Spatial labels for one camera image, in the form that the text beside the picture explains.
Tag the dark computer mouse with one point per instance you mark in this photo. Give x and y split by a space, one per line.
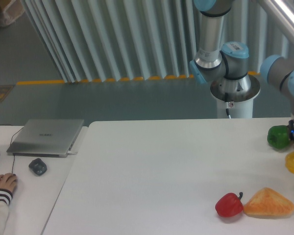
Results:
14 180

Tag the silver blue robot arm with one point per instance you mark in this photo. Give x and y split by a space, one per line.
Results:
226 64

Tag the green bell pepper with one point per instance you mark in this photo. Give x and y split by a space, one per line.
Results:
278 137

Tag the red bell pepper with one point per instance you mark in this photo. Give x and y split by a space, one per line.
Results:
229 205

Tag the person's hand on mouse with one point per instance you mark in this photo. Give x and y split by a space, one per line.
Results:
5 182

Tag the orange bread slice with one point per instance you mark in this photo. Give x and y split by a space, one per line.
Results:
267 203

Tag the white folding partition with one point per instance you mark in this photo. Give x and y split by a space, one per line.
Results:
117 39

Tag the dark grey small device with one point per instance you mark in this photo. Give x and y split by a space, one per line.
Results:
38 167

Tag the silver closed laptop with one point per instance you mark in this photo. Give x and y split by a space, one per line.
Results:
46 137

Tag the clutter in top corner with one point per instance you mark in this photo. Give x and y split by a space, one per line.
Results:
10 11

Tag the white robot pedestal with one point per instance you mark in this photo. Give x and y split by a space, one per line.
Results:
234 98

